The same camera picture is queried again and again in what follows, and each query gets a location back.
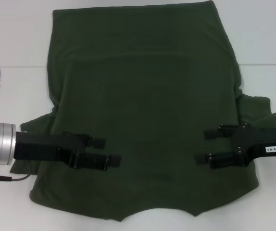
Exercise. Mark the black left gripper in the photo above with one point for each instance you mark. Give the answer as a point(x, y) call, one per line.
point(41, 148)

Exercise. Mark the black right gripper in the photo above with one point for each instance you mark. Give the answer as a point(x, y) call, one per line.
point(263, 146)

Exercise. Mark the dark green shirt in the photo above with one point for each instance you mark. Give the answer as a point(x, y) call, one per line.
point(147, 91)

